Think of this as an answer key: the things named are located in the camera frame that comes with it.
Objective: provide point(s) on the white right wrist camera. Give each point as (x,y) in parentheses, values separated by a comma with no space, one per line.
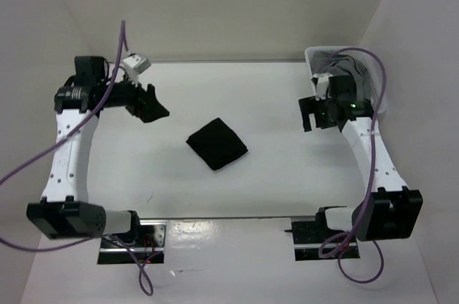
(321,84)

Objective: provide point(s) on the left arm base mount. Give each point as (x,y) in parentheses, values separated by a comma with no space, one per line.
(148,245)

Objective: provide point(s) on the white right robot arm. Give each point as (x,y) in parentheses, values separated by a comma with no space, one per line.
(389,209)

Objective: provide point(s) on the black skirt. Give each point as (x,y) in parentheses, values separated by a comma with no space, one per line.
(217,144)

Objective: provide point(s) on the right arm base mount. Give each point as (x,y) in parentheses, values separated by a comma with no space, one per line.
(308,235)

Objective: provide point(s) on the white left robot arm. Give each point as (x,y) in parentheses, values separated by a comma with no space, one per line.
(64,210)

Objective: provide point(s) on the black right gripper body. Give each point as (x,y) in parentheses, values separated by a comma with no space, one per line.
(323,119)

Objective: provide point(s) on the white perforated plastic basket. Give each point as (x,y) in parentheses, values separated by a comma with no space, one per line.
(378,79)

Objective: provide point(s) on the grey skirt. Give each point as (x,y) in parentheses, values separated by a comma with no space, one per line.
(343,65)

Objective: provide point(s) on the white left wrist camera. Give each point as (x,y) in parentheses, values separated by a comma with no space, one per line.
(135,65)

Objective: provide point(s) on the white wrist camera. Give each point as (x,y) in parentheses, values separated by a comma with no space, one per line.
(135,65)
(321,84)

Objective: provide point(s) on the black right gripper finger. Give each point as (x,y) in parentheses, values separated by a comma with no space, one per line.
(308,103)
(306,116)

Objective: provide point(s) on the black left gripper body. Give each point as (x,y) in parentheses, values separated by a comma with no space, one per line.
(126,95)

